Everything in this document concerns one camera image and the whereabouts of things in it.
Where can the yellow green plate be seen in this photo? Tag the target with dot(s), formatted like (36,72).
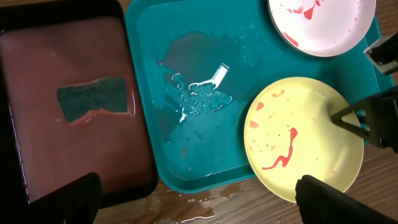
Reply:
(288,133)

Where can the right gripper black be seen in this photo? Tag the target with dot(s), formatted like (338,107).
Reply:
(382,119)

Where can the black tray with red water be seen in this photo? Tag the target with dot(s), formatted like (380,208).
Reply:
(45,46)

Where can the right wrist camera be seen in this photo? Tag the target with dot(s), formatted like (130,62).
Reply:
(383,54)

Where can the teal plastic tray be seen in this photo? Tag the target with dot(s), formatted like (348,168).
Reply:
(199,65)

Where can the green sponge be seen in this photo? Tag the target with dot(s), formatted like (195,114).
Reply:
(109,94)

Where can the white plate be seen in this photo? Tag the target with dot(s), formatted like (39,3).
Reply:
(322,28)

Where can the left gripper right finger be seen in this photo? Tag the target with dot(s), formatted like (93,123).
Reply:
(320,203)

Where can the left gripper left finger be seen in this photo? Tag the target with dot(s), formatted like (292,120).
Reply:
(76,202)

